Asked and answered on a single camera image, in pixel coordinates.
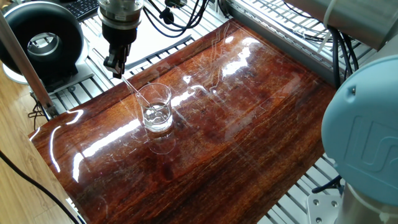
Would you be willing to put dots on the black computer keyboard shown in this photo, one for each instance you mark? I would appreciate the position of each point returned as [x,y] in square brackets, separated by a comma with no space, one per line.
[84,7]

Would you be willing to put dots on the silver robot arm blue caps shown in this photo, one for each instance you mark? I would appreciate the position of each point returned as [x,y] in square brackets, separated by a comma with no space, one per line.
[367,130]

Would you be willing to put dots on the black stand knob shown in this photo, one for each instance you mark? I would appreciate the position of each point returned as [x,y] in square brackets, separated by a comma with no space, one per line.
[175,3]

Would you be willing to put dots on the white paper sheet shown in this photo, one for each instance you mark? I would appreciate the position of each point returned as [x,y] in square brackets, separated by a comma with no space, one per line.
[149,46]

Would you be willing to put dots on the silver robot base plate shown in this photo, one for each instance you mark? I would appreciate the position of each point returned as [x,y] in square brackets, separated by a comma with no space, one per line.
[320,211]

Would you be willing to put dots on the clear glass stirring rod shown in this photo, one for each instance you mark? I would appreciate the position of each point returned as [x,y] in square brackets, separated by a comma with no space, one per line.
[132,88]

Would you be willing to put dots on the glossy wood-grain mat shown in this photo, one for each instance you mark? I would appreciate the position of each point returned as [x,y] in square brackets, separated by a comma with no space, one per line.
[248,140]

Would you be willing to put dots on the grey aluminium beam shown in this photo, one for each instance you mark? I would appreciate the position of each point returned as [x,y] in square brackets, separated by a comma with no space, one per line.
[280,43]

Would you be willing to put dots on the silver force torque sensor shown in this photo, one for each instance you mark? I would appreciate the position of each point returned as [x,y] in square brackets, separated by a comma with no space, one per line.
[121,12]

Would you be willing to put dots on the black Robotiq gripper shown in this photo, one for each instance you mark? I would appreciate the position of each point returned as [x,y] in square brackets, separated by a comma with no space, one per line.
[119,35]

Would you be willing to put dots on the aluminium frame post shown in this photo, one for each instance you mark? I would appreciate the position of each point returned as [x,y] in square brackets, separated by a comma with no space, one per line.
[25,65]

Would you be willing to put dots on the clear glass beaker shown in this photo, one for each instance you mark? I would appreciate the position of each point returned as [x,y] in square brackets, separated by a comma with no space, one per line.
[157,123]

